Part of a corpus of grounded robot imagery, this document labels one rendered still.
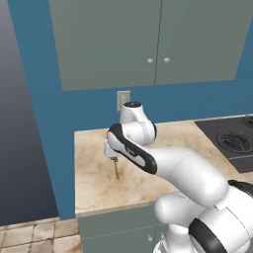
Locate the grey-green drawer front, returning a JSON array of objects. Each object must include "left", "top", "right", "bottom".
[{"left": 76, "top": 205, "right": 166, "bottom": 239}]

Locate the white wall socket plate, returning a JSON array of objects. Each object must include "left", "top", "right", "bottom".
[{"left": 116, "top": 90, "right": 131, "bottom": 113}]

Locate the grey-green wall cupboard door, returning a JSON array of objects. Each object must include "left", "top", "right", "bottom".
[
  {"left": 154, "top": 0, "right": 253, "bottom": 86},
  {"left": 47, "top": 0, "right": 163, "bottom": 93}
]

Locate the grey-green base cupboard door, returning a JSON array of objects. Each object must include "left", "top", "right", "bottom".
[{"left": 79, "top": 224, "right": 159, "bottom": 253}]

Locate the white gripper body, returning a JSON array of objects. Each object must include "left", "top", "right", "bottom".
[{"left": 103, "top": 138, "right": 122, "bottom": 160}]

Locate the black hob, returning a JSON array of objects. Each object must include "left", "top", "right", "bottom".
[{"left": 194, "top": 114, "right": 253, "bottom": 175}]

